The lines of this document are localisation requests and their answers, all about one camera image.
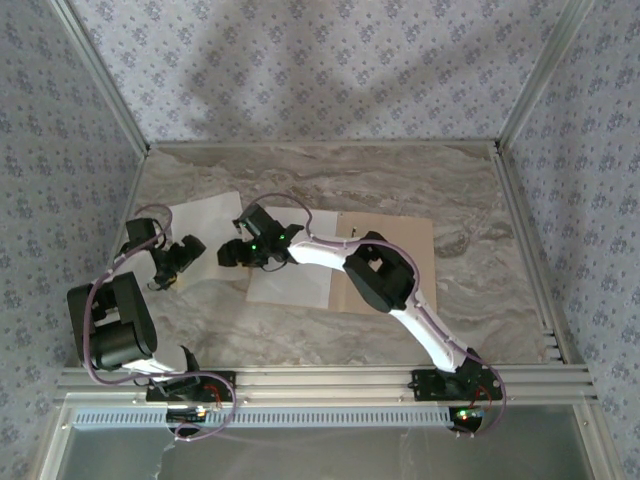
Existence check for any white paper sheet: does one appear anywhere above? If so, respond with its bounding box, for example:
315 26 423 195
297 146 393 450
167 191 245 289
244 206 340 309

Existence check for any tan paper folder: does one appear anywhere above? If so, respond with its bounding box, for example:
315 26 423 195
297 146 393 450
327 210 440 315

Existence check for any grey metal panel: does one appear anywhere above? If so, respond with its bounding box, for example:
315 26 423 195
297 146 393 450
37 404 609 480

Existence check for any aluminium side rail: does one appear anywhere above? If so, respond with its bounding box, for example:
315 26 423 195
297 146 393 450
491 144 591 369
107 147 151 281

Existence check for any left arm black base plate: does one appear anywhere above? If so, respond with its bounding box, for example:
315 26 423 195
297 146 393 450
145 368 237 402

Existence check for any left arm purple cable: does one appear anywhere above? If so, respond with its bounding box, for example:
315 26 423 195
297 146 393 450
84 203 239 444

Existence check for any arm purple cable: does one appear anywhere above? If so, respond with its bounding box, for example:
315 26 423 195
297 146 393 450
242 192 507 441
84 203 239 444

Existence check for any aluminium mounting rail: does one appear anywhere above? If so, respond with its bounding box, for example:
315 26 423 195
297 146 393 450
54 366 599 406

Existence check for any grey slotted cable duct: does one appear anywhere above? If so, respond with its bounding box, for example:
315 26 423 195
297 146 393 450
72 405 459 430

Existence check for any aluminium frame post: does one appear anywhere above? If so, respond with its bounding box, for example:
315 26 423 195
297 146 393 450
49 0 151 156
497 0 596 154

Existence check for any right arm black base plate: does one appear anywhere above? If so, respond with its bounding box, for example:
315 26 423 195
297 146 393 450
410 368 504 404

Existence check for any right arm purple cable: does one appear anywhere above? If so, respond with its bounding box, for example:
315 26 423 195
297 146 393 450
242 192 507 441

